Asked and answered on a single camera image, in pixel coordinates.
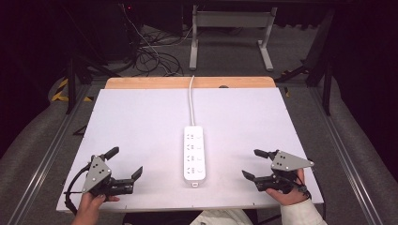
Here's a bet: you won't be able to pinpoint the black metal stand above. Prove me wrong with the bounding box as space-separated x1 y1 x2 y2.
275 8 336 117
63 6 122 115

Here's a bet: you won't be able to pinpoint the white power strip cable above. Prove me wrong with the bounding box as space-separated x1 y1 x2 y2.
188 74 196 128

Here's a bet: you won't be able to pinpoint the person's right hand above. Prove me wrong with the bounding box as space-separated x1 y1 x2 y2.
266 168 312 207

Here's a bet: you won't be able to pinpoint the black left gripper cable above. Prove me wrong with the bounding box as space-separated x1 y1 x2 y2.
63 163 92 217

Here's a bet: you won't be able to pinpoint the white power strip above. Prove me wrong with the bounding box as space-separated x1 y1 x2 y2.
183 125 207 188

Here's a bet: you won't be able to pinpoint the yellow black hazard tape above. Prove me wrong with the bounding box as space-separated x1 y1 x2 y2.
51 78 94 103

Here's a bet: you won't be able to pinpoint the black floor cables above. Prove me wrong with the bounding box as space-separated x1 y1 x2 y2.
132 46 185 78

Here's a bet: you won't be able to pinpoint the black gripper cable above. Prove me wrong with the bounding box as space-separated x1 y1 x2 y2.
63 163 92 217
294 170 313 201

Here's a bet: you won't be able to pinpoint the aluminium floor rail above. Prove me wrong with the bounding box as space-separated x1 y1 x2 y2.
308 85 384 225
8 83 95 225

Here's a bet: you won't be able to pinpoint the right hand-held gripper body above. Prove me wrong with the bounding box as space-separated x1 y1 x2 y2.
254 149 315 194

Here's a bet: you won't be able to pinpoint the grey metal stand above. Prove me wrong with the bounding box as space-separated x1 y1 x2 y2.
188 4 279 72

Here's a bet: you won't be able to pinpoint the person's pale clothing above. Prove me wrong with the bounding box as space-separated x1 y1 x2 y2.
190 208 255 225

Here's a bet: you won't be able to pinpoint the person's left hand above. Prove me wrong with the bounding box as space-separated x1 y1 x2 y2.
70 191 121 221

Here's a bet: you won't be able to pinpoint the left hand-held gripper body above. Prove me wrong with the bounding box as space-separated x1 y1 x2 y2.
82 154 135 198

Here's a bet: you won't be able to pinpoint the thin white floor cable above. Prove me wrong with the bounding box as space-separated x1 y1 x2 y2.
120 3 195 58

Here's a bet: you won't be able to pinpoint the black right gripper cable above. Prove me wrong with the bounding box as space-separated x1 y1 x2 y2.
294 170 313 201

